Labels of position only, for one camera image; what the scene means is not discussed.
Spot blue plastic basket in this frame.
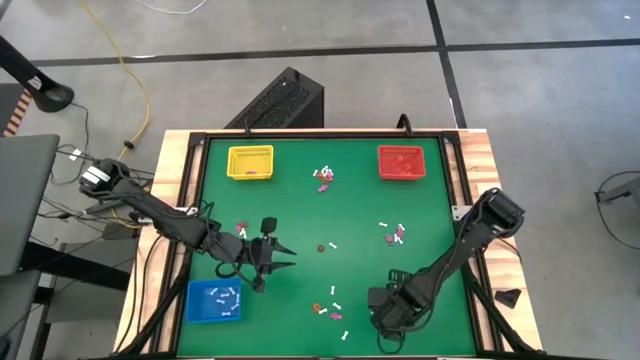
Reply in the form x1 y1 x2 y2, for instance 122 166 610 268
184 278 244 324

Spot red plastic basket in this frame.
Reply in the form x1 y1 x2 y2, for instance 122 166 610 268
377 144 427 181

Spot black floor stand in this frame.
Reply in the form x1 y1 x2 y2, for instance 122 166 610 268
0 34 75 114

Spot grey desk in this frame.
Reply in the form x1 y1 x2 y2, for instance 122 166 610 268
0 133 61 276

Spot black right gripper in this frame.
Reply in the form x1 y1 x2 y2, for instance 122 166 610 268
368 268 419 344

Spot black computer tower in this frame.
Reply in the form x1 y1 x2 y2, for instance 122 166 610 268
223 66 326 130

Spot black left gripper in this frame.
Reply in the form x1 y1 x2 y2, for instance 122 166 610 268
222 217 298 294

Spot yellow plastic basket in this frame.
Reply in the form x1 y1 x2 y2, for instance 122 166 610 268
226 144 275 181

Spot white floor cable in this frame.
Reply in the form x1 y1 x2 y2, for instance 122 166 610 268
134 0 209 15

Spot long yellow cable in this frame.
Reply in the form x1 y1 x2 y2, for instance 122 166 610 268
79 0 153 161

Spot green table mat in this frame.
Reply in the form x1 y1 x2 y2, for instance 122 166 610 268
177 137 476 357

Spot black triangular bracket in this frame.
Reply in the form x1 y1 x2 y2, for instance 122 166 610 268
494 287 522 309

